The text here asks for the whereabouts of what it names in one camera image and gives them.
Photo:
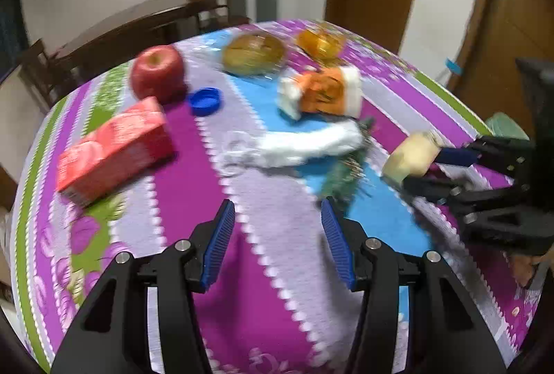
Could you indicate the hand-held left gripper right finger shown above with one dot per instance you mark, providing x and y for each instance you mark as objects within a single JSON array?
[{"x": 337, "y": 244}]

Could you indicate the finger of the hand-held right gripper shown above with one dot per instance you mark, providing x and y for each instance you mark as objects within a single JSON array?
[
  {"x": 433, "y": 188},
  {"x": 454, "y": 156}
]

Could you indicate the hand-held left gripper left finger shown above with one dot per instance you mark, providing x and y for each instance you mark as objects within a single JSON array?
[{"x": 220, "y": 244}]

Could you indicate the beige food piece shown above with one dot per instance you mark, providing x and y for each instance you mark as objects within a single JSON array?
[{"x": 411, "y": 157}]

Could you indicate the green plastic basin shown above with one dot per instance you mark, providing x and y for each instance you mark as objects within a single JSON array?
[{"x": 502, "y": 125}]

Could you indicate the person's right hand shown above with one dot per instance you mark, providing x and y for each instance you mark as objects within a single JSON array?
[{"x": 526, "y": 270}]

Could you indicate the dark green spiky item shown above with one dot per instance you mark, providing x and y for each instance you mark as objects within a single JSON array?
[{"x": 346, "y": 179}]

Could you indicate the blue tape piece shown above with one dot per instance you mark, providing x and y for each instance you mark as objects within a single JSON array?
[{"x": 453, "y": 66}]

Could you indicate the clear plastic film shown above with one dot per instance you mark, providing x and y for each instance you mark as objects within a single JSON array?
[{"x": 233, "y": 149}]

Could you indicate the white crumpled tissue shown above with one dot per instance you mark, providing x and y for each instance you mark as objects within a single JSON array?
[{"x": 303, "y": 144}]

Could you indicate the brown wooden door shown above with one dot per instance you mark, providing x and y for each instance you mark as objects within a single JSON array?
[{"x": 510, "y": 10}]

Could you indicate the red drink carton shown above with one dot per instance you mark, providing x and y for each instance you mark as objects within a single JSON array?
[{"x": 117, "y": 149}]

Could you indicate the blue bottle cap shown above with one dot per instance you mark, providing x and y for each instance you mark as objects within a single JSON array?
[{"x": 205, "y": 101}]

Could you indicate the orange glass cup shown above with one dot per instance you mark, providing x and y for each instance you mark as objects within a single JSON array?
[{"x": 320, "y": 43}]

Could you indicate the red apple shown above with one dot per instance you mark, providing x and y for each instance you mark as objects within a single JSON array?
[{"x": 156, "y": 71}]

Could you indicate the bread in clear packet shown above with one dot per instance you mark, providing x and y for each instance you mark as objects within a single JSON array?
[{"x": 253, "y": 51}]

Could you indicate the dark blue window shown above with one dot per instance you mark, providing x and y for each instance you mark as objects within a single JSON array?
[{"x": 8, "y": 32}]

